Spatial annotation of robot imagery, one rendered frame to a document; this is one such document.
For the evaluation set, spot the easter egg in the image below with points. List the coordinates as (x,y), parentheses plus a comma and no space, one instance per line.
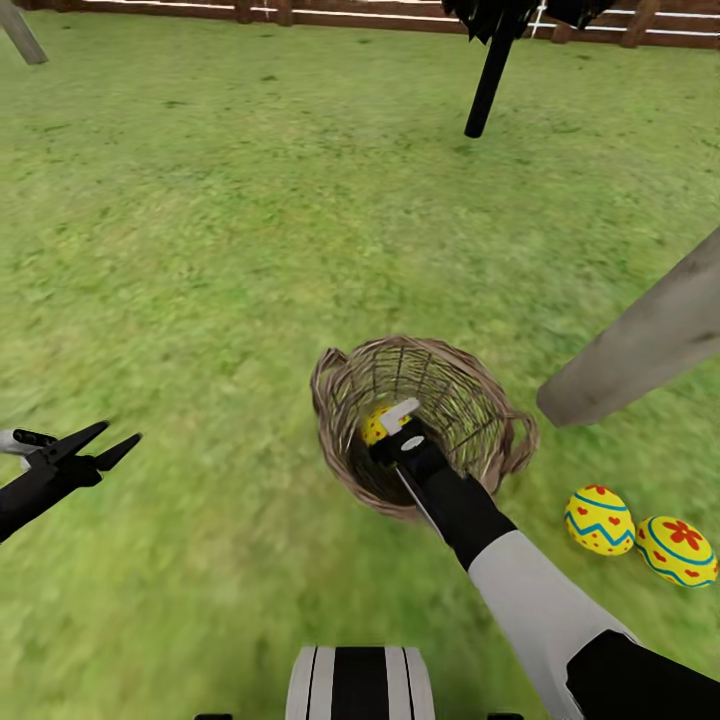
(598,520)
(676,551)
(374,431)

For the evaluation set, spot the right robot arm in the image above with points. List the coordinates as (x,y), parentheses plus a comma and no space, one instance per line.
(583,663)

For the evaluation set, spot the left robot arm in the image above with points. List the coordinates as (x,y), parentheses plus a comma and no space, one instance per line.
(55,471)

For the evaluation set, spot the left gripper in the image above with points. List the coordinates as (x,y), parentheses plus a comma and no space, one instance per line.
(56,471)

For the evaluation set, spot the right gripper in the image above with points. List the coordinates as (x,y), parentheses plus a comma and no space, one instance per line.
(384,450)

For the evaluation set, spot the wicker basket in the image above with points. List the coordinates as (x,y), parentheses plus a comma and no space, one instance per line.
(438,371)

